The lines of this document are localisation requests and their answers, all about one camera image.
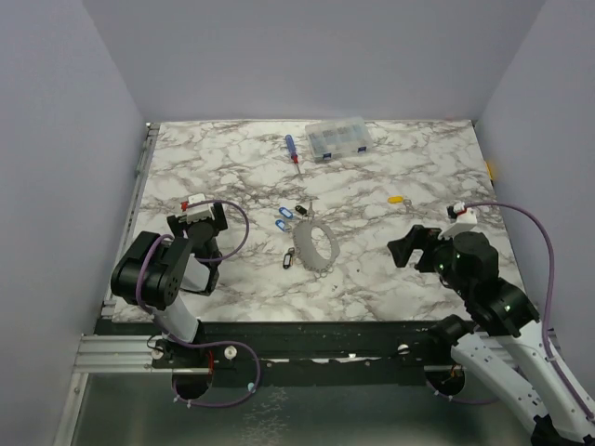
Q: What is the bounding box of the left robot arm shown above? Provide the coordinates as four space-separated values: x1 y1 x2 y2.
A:
111 203 228 367

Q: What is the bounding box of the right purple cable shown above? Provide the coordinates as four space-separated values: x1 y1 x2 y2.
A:
434 203 595 422

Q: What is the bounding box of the purple cable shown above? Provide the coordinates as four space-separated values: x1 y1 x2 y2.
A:
434 203 595 422
137 199 261 410

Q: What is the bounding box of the grey large key ring holder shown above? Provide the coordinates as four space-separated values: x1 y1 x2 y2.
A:
292 219 340 274

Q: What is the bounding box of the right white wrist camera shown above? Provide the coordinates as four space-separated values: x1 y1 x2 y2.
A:
443 202 478 238

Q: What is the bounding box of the clear plastic organizer box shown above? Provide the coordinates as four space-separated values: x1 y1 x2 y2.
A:
305 117 373 162

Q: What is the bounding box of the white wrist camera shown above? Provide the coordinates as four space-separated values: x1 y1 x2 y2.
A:
443 202 478 238
180 193 215 223

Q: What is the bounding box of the blue red screwdriver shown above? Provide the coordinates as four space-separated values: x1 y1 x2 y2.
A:
284 135 303 179

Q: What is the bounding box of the black key tag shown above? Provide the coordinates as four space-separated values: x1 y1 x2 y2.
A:
295 204 308 216
283 247 295 269

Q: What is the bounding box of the aluminium frame rail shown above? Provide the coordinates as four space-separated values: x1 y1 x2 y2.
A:
73 334 162 374

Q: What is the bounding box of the silver key on yellow tag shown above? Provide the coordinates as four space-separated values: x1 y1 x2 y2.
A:
403 199 415 213

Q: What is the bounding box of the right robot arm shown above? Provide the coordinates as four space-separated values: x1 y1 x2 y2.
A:
387 225 594 445

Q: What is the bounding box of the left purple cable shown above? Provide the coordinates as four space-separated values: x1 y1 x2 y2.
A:
137 199 261 410

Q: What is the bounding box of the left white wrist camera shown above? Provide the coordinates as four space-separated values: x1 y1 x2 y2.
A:
180 193 215 223

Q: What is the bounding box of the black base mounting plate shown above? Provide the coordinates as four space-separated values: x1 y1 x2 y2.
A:
95 320 454 393

